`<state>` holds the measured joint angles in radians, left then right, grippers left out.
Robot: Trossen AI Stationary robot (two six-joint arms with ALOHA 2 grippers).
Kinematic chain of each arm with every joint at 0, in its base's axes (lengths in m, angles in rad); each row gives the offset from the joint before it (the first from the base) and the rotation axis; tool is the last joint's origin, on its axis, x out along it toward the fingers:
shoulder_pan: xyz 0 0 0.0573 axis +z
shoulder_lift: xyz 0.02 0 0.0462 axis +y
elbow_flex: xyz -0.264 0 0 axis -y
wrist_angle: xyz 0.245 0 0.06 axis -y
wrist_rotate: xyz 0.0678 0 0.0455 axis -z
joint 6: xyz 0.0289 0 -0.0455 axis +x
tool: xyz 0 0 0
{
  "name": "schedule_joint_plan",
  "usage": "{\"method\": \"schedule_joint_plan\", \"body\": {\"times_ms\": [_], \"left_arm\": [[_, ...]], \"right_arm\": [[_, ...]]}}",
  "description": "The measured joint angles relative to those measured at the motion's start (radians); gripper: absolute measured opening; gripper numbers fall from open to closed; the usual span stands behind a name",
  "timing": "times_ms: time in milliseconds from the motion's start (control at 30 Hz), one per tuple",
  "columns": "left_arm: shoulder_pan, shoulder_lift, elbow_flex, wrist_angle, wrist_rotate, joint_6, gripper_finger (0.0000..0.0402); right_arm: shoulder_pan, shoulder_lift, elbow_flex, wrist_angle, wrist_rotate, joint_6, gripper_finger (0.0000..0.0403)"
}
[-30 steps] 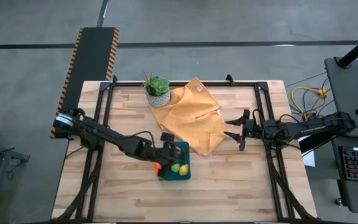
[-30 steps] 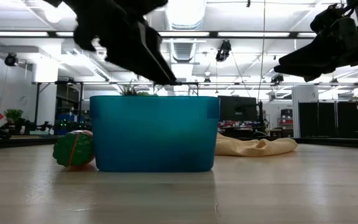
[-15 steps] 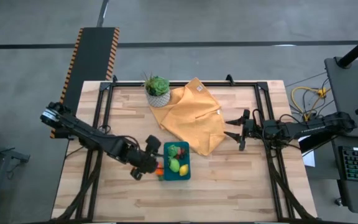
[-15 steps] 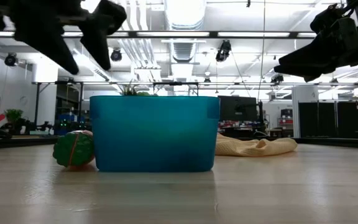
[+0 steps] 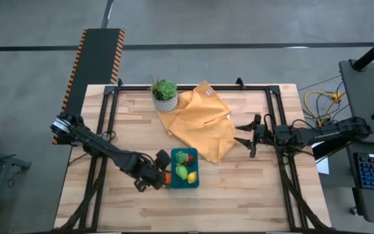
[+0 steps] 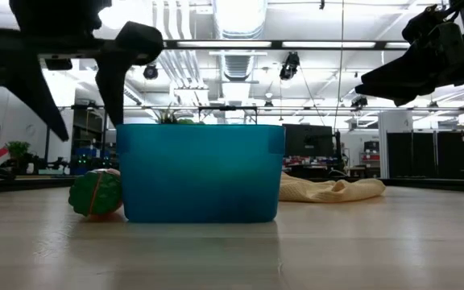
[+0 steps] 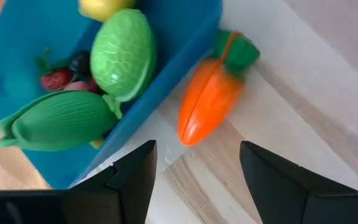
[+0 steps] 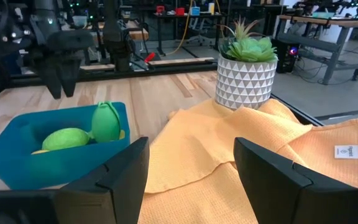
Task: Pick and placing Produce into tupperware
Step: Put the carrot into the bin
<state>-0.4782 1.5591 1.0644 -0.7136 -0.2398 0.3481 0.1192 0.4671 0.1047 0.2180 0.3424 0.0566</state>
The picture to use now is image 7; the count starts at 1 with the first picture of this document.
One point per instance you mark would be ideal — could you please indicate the green toy corn husk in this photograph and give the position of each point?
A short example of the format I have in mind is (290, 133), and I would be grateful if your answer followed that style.
(57, 121)

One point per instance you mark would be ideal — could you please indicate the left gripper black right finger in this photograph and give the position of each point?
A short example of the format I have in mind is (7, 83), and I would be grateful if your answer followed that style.
(278, 189)

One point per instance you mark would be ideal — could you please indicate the red toy strawberry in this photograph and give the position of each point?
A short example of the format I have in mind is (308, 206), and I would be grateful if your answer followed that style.
(56, 79)

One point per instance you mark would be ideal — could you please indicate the green toy cabbage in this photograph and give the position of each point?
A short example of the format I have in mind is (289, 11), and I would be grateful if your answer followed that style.
(123, 53)

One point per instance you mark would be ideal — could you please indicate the blue plastic tupperware tub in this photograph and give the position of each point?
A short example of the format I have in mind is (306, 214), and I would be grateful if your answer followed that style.
(182, 18)

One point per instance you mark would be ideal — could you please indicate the orange toy carrot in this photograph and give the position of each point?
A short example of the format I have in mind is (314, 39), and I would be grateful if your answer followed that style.
(207, 99)

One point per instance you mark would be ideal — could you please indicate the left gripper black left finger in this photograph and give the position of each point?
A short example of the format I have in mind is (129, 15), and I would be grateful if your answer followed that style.
(129, 186)

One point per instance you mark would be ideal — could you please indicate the yellow toy lemon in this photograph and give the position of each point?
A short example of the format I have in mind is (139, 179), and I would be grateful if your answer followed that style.
(104, 7)

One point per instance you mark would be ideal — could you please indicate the dark purple toy fruit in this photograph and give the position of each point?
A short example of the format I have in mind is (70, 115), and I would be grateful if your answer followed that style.
(80, 63)

